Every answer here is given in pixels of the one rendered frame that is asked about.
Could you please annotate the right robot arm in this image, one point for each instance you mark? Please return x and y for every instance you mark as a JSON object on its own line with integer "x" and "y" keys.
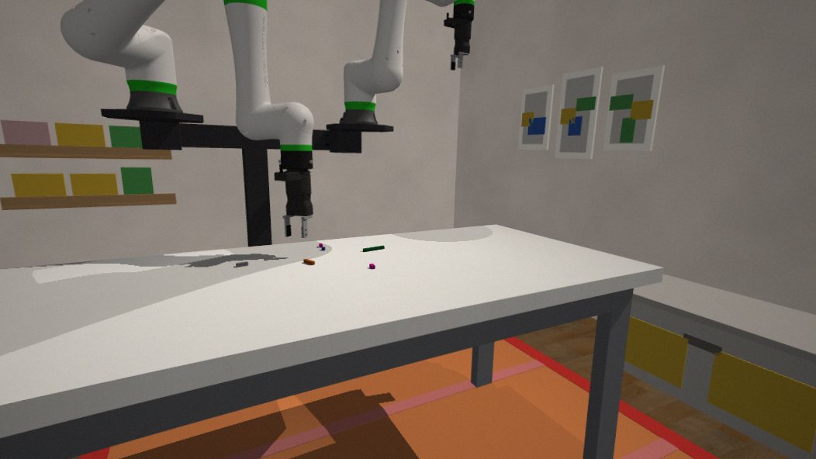
{"x": 104, "y": 31}

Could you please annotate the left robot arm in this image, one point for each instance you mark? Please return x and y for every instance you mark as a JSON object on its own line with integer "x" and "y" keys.
{"x": 382, "y": 73}

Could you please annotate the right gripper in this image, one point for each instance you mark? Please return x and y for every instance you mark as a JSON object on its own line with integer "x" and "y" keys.
{"x": 297, "y": 186}

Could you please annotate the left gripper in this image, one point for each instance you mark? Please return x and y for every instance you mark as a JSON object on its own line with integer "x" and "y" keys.
{"x": 463, "y": 16}

